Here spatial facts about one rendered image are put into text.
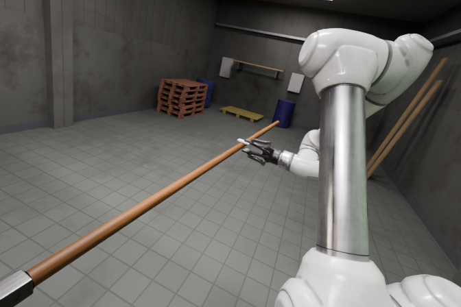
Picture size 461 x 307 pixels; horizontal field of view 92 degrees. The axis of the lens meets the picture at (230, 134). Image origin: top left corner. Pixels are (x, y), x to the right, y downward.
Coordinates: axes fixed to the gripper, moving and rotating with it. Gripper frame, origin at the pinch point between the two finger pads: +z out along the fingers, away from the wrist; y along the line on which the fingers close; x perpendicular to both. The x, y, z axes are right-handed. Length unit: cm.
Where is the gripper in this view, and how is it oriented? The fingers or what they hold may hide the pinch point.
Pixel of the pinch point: (243, 144)
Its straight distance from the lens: 117.8
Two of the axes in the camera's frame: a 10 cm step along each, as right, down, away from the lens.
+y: -2.1, 9.3, 3.0
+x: 4.2, -2.0, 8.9
